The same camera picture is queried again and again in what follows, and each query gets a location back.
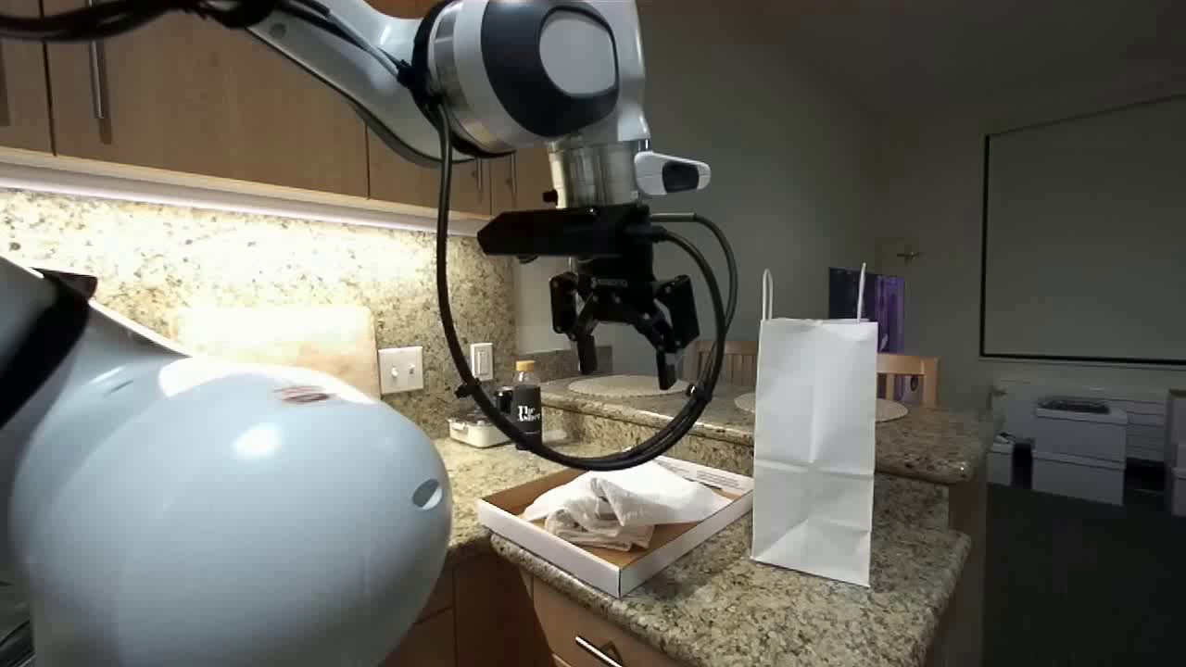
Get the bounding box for wooden slat-back chair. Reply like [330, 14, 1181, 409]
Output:
[687, 340, 761, 389]
[873, 354, 945, 413]

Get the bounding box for black jar with wooden lid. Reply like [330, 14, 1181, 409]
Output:
[504, 357, 550, 446]

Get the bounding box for white printer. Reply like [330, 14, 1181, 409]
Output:
[1026, 394, 1130, 509]

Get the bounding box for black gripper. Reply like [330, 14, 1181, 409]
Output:
[550, 239, 705, 394]

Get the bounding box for light wooden cutting board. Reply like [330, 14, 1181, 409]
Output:
[173, 302, 383, 399]

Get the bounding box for white paper bag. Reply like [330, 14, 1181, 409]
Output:
[748, 261, 881, 591]

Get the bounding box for shallow cardboard box tray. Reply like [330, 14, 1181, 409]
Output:
[473, 451, 757, 604]

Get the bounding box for white light switch plate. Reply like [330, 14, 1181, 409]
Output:
[374, 340, 428, 399]

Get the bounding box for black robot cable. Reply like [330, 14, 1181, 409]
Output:
[428, 109, 741, 473]

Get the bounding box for wooden drawer cabinet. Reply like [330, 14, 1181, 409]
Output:
[388, 543, 698, 667]

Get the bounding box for metal drawer handle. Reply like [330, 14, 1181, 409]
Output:
[571, 629, 631, 667]

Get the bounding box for white wall outlet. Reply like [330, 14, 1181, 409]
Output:
[462, 337, 500, 387]

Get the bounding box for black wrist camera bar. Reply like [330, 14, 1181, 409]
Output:
[473, 205, 658, 262]

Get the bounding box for small clear container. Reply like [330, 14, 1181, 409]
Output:
[446, 396, 520, 451]

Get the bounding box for large white wall board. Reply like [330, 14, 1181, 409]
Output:
[978, 94, 1186, 367]

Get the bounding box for wooden upper cabinets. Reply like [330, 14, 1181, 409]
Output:
[0, 0, 564, 214]

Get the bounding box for white dotted cloth towel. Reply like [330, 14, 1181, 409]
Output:
[553, 465, 724, 538]

